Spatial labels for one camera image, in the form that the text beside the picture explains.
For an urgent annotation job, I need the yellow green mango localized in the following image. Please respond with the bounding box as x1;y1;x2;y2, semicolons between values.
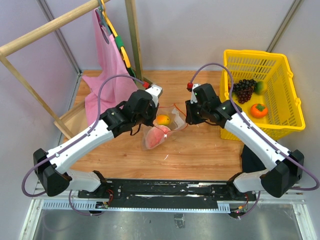
155;114;171;126

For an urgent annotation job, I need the watermelon slice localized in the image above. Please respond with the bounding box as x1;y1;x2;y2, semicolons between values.
145;125;171;150

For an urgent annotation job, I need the clear zip bag orange zipper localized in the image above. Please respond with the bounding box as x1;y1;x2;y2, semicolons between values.
141;103;188;151

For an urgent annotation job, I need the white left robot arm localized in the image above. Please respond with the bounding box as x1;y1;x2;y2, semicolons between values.
33;85;163;198

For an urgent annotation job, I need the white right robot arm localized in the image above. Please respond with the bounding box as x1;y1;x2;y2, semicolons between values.
185;83;304;200

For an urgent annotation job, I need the pink t-shirt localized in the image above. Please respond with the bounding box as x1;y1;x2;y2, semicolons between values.
82;11;138;125

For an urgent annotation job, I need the dark grape bunch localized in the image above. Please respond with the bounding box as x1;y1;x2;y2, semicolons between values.
232;79;257;104

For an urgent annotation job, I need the orange persimmon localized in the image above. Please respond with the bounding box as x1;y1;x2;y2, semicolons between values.
250;103;268;119

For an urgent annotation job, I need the yellow plastic basket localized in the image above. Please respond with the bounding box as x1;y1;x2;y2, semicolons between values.
219;49;306;140

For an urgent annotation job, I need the yellow hanger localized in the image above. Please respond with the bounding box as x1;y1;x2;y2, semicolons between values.
102;13;131;69

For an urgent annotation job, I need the dark navy cloth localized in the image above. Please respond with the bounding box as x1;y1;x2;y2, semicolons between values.
240;145;266;173

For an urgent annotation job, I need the wooden clothes rack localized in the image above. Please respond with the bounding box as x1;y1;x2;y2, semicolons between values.
0;0;147;139

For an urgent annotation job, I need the green hanger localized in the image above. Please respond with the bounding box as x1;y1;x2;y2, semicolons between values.
114;35;136;77

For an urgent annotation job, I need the grey hanger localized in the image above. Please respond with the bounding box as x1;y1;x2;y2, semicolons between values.
94;0;112;45

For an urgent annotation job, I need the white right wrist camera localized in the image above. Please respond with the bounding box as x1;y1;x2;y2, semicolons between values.
190;83;200;104

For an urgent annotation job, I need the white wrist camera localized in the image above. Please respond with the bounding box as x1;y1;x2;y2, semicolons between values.
190;83;200;104
145;84;163;107

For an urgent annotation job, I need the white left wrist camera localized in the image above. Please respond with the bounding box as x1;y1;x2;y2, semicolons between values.
145;84;163;107

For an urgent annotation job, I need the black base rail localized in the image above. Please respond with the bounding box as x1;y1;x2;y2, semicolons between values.
77;178;256;212

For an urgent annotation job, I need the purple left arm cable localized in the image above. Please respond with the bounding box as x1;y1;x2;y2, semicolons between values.
21;74;148;198

